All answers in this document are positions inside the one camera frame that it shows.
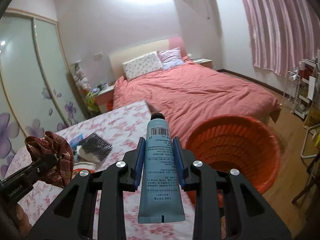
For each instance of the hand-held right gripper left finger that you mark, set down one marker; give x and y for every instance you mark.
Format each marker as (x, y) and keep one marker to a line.
(139, 166)

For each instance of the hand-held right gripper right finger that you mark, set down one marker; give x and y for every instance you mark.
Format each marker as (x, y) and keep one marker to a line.
(178, 166)

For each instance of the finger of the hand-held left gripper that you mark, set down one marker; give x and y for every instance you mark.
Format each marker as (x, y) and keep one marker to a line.
(41, 166)

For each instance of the blue cream tube black cap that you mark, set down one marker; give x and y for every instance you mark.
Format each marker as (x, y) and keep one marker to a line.
(160, 170)

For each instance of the red patterned cloth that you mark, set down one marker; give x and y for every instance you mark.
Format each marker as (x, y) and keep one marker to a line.
(62, 152)

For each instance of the orange woven plastic basket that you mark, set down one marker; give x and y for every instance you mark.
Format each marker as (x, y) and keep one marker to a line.
(232, 142)

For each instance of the blue printed packet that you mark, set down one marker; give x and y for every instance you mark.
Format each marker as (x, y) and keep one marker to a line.
(75, 142)

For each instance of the red and white packet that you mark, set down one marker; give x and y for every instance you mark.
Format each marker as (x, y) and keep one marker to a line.
(83, 166)

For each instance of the table with floral tablecloth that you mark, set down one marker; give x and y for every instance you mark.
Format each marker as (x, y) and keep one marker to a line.
(120, 125)

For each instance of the hair brush with white base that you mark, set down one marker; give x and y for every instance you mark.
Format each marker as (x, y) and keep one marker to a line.
(96, 146)

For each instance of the small orange bin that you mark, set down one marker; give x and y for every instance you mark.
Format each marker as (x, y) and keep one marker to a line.
(110, 105)

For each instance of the bed with pink cover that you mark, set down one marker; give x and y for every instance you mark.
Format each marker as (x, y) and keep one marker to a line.
(200, 92)

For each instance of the pink and white nightstand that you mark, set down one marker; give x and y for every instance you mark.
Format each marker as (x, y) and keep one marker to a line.
(203, 62)
(103, 96)

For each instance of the yellow green plush toy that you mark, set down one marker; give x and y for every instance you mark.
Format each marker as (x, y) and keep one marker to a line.
(92, 102)

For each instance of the wardrobe with flower-print glass doors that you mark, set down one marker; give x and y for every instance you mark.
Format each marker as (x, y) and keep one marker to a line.
(30, 80)

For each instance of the plush flower bouquet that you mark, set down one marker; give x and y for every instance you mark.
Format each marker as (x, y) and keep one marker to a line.
(81, 76)

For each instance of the white floral pillow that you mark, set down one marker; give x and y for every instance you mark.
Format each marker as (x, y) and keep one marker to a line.
(142, 66)

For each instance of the pink striped pillow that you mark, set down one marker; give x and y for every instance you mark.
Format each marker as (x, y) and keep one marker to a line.
(171, 58)

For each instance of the cream and pink headboard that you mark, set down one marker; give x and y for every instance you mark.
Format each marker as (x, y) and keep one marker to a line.
(140, 51)

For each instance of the dark wooden chair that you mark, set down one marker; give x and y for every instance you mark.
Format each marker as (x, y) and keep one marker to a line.
(308, 180)

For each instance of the yellow cardboard box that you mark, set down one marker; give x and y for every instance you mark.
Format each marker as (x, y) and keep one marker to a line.
(312, 117)

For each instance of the white shelf cart with items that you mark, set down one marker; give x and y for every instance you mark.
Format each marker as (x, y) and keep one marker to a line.
(307, 87)

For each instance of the white pipe cover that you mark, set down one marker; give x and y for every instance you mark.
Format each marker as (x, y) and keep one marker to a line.
(207, 5)

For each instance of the pink striped curtain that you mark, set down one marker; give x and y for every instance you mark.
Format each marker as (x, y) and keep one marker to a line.
(280, 25)

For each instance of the white wall switch panel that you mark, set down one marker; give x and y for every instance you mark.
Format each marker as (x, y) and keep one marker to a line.
(98, 55)

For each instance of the white metal tube frame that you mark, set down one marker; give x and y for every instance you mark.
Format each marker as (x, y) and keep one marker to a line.
(306, 142)

